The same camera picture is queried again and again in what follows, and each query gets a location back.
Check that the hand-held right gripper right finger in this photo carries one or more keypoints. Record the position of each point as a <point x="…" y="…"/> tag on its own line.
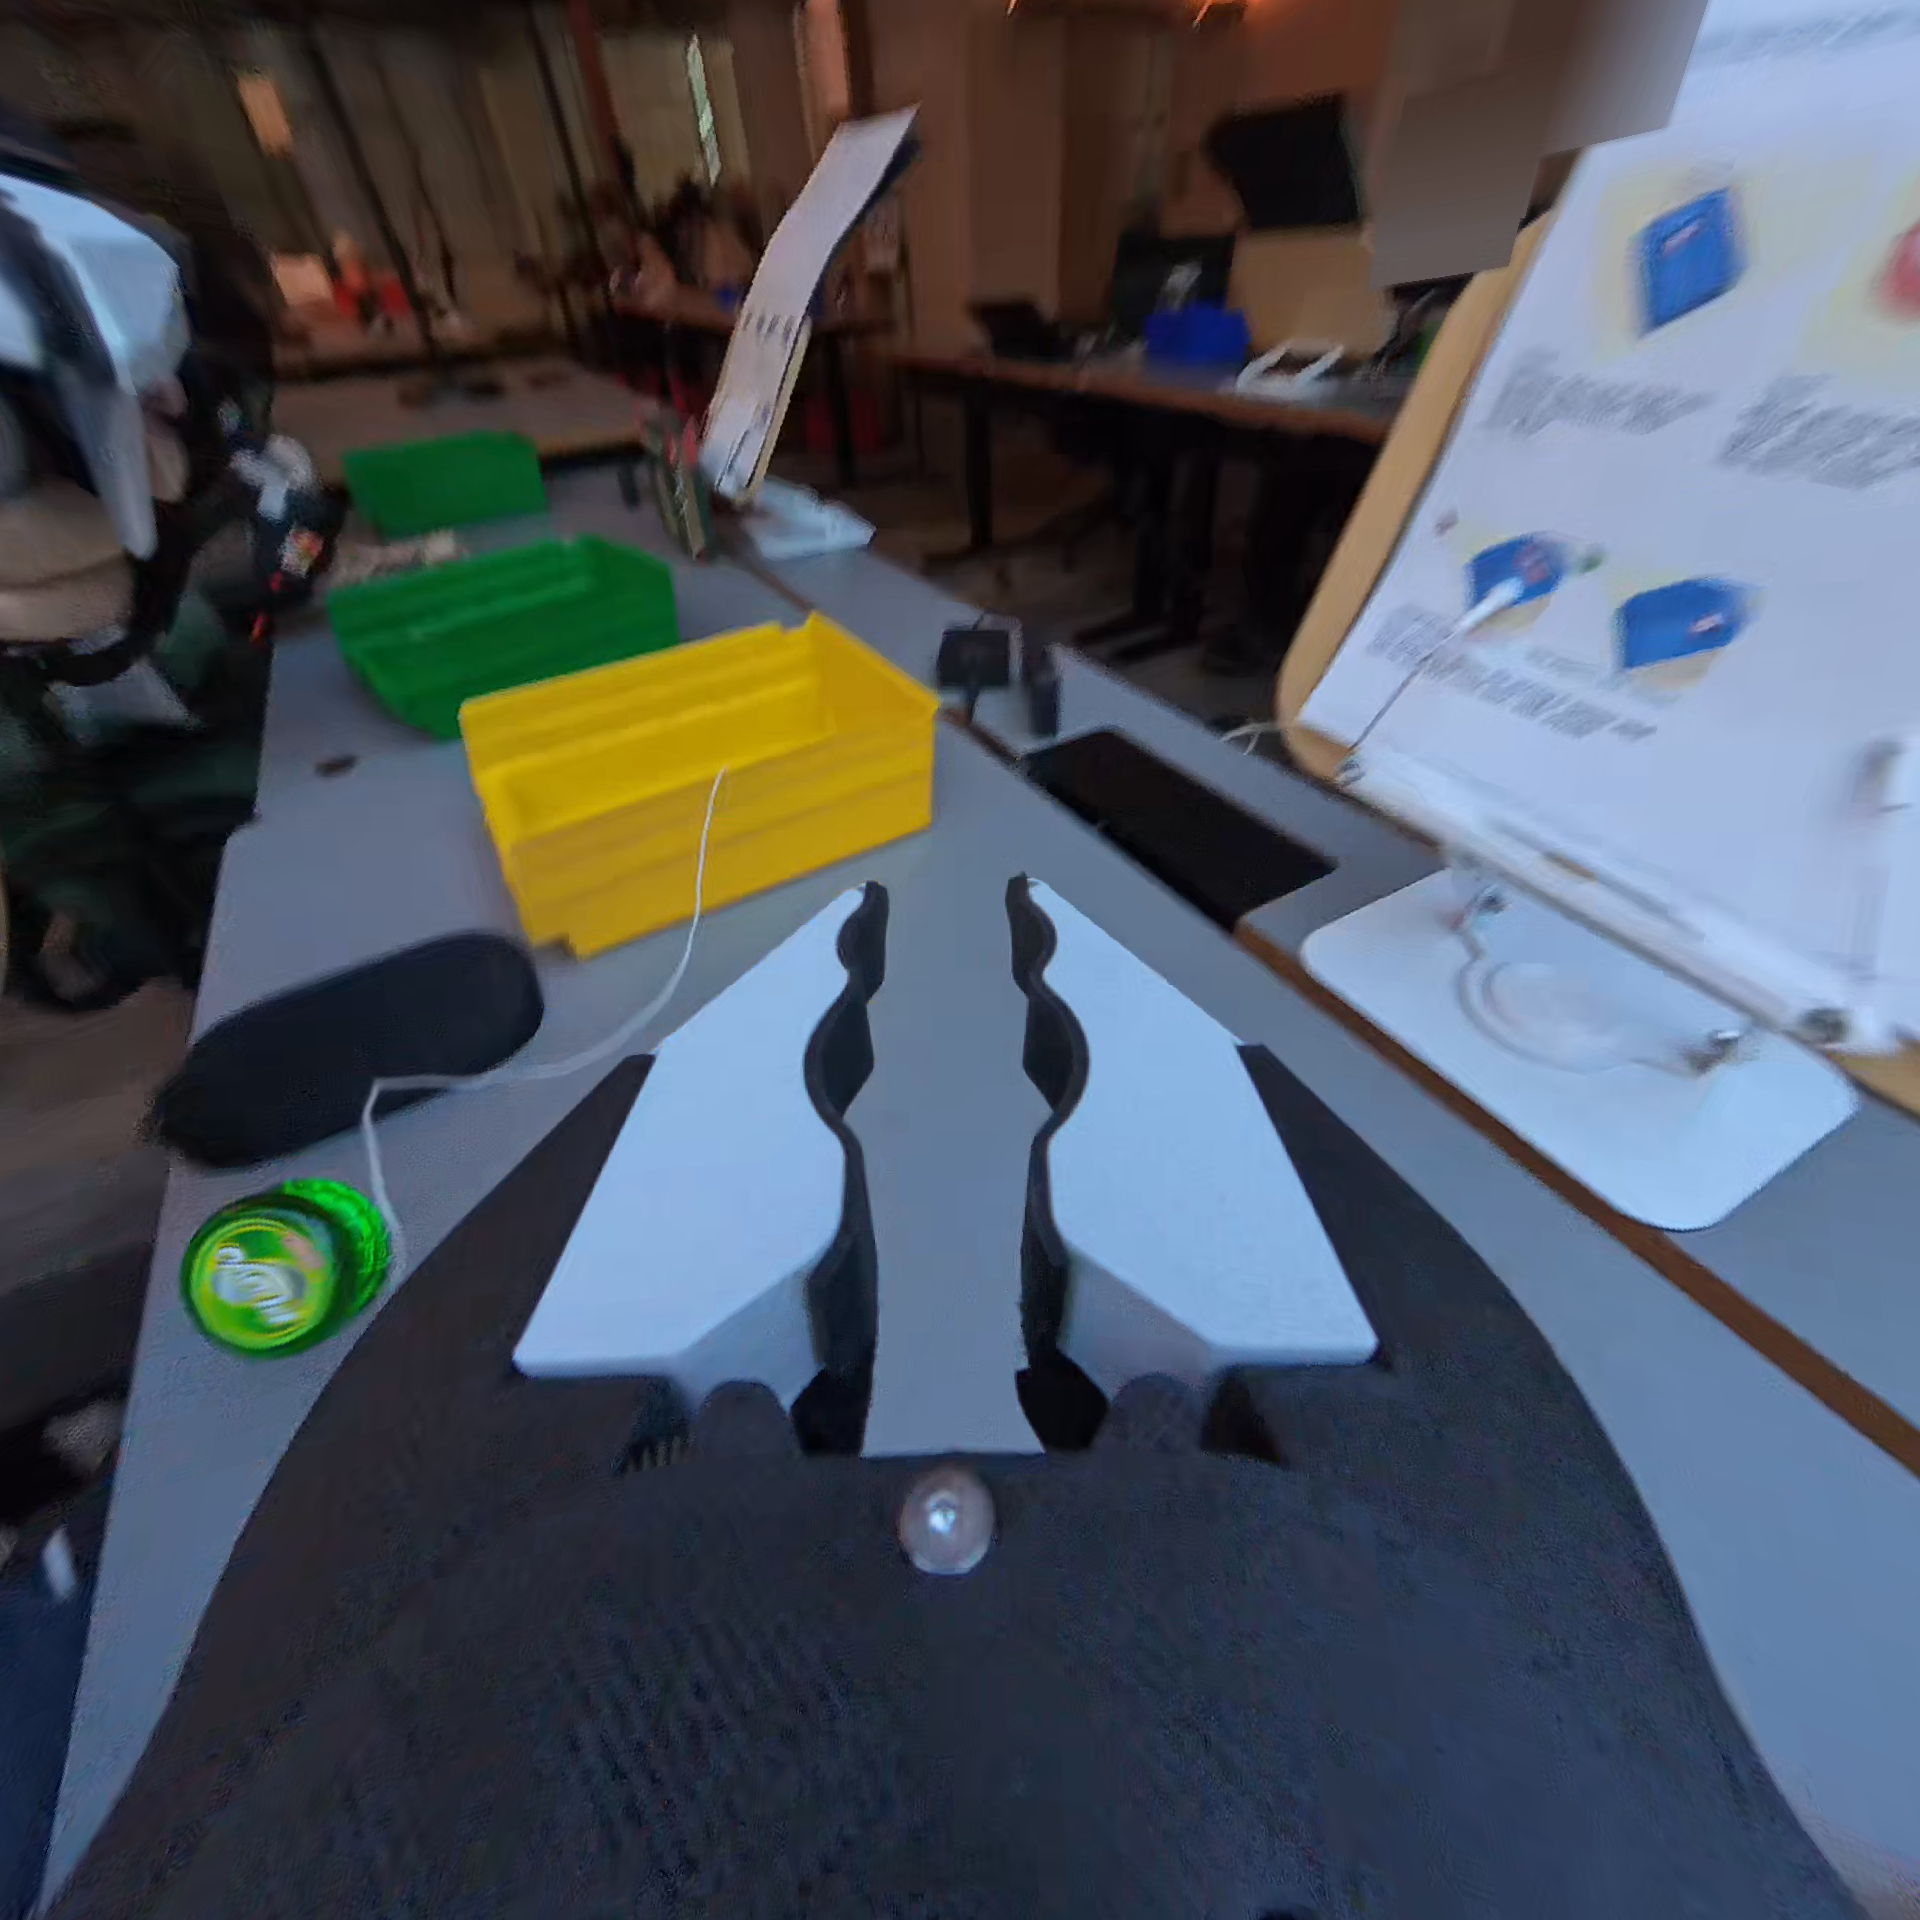
<point x="1184" y="1201"/>

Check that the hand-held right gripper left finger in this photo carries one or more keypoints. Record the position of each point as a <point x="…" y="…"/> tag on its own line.
<point x="704" y="1201"/>

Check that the green yoyo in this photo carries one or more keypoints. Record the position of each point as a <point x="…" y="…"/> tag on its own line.
<point x="287" y="1270"/>

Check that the yellow plastic bin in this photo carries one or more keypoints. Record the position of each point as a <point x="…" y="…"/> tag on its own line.
<point x="840" y="749"/>

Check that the person's left hand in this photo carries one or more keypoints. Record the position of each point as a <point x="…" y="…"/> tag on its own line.
<point x="62" y="577"/>

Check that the small green plastic bin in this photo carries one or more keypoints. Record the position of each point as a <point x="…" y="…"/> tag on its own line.
<point x="443" y="479"/>

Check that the large green plastic bin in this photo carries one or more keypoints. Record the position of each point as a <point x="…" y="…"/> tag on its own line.
<point x="495" y="644"/>

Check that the black soft oval case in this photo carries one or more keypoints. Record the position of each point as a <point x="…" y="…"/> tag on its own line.
<point x="347" y="1043"/>

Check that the white board stand base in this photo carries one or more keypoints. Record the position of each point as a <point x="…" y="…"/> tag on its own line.
<point x="1651" y="1139"/>

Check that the black power adapter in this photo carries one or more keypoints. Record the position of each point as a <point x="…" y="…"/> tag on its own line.
<point x="973" y="656"/>

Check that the white document board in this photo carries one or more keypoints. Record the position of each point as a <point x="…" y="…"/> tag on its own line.
<point x="795" y="302"/>

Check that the wooden background table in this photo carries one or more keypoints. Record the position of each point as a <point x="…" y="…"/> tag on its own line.
<point x="1049" y="377"/>

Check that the illustrated instruction sheet board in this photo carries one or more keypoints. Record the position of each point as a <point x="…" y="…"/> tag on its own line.
<point x="1651" y="495"/>

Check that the blue plastic bin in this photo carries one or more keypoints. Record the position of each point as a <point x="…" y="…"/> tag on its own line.
<point x="1196" y="339"/>

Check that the black monitor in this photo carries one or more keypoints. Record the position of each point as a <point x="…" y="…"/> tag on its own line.
<point x="1284" y="167"/>

